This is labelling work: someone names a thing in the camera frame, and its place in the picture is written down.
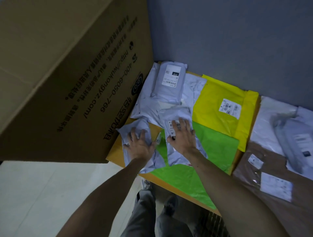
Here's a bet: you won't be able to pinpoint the person's right forearm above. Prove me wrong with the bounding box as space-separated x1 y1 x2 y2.
186 148 292 237

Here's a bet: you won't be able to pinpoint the green mailer bag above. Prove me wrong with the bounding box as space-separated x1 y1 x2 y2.
150 122 240 210

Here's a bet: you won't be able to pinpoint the person's grey trousers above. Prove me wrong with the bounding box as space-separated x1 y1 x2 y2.
120 188 194 237

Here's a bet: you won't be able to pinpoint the yellow mailer bag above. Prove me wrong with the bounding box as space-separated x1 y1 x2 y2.
192 74 260 152

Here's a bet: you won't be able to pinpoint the person's right shoe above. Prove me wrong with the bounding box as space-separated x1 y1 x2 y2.
163 195 178 216

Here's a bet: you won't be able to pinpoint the large brown cardboard box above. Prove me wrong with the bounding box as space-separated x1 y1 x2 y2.
0 0 155 164

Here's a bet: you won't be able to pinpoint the brown mailer bag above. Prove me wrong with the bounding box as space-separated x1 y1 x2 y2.
232 141 313 237

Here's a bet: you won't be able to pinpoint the plump grey mailer white label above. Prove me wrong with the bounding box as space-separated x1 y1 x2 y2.
150 61 188 105

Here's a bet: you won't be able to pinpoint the white mailer bag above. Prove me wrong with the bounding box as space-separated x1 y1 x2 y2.
250 96 313 181

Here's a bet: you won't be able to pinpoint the person's left forearm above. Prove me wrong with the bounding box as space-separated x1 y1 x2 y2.
56 157 154 237

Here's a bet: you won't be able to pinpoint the black wire rack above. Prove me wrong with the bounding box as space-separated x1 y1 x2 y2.
194 209 231 237

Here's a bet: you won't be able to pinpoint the person's right hand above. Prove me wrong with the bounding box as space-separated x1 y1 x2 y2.
166 117 200 158

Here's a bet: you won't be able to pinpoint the long dark grey mailer bag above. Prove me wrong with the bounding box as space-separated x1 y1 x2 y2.
271 113 313 175

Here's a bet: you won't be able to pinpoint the grey mailer bag barcode label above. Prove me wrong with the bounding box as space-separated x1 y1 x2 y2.
158 106 209 167

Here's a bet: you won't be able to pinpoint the small grey mailer bag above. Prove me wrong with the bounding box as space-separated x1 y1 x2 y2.
116 118 167 174

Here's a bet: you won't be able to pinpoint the person's left hand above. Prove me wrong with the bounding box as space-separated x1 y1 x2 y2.
123 127 157 163

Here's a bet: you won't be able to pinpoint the large flat pale grey mailer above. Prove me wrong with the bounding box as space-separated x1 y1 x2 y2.
130 62 207 128

